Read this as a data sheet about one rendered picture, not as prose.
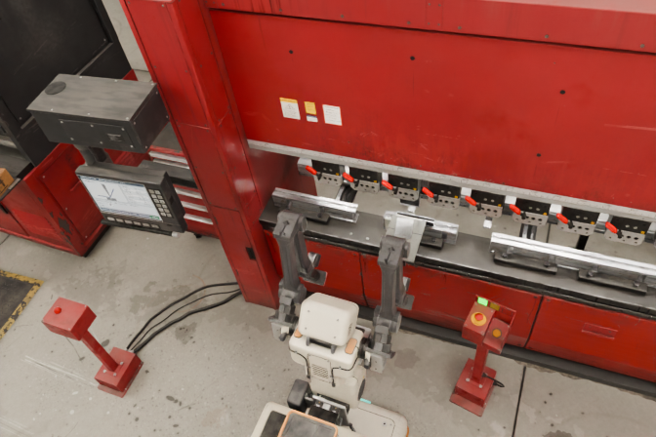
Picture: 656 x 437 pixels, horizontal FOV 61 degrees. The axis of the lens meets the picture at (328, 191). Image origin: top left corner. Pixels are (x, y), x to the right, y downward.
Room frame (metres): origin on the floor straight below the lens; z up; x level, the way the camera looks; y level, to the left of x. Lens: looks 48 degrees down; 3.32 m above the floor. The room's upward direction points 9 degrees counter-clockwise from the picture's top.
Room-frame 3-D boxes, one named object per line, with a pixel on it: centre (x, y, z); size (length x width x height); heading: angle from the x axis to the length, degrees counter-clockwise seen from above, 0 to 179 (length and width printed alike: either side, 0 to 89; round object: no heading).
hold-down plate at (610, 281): (1.33, -1.27, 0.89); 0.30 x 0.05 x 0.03; 63
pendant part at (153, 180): (1.90, 0.91, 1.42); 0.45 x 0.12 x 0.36; 67
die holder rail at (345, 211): (2.09, 0.08, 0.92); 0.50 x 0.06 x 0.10; 63
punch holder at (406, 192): (1.85, -0.38, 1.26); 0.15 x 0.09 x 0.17; 63
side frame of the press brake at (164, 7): (2.43, 0.38, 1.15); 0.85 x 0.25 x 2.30; 153
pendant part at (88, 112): (2.00, 0.92, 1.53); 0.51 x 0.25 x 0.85; 67
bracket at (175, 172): (2.18, 0.88, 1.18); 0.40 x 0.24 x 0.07; 63
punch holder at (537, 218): (1.57, -0.92, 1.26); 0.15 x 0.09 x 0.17; 63
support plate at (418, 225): (1.70, -0.34, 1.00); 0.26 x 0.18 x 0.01; 153
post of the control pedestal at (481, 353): (1.28, -0.67, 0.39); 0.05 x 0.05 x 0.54; 52
